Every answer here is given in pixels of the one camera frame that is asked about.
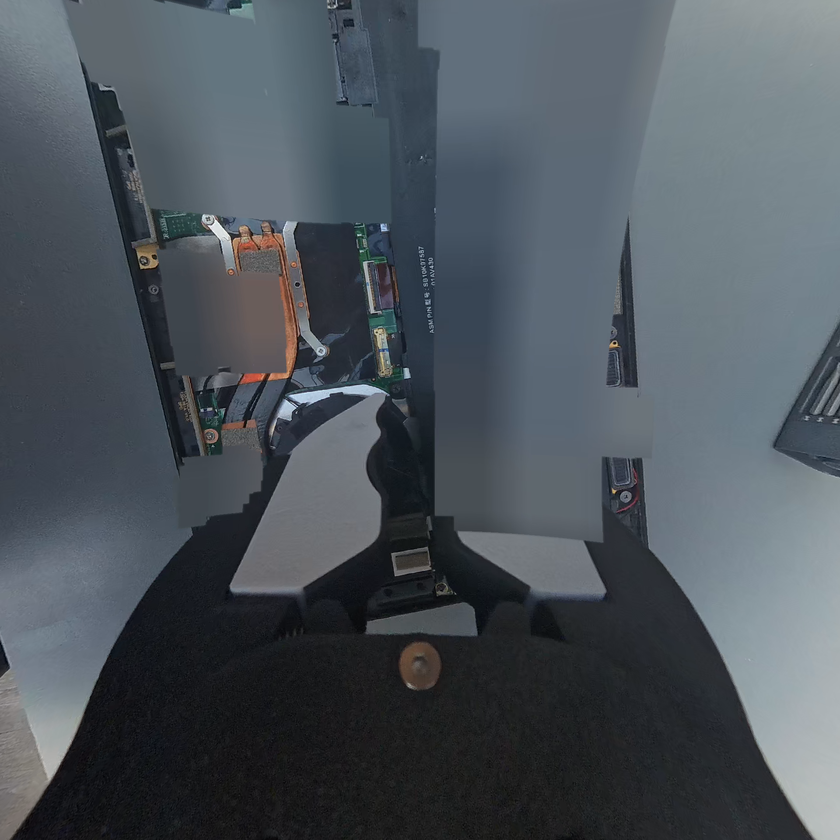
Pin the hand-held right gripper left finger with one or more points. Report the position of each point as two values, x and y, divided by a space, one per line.
308 512

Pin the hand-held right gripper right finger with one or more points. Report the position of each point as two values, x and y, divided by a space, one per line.
558 571

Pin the black laptop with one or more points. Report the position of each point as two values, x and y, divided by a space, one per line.
328 295

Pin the grey screwdriver bit tray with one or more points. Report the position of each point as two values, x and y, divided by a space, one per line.
814 420

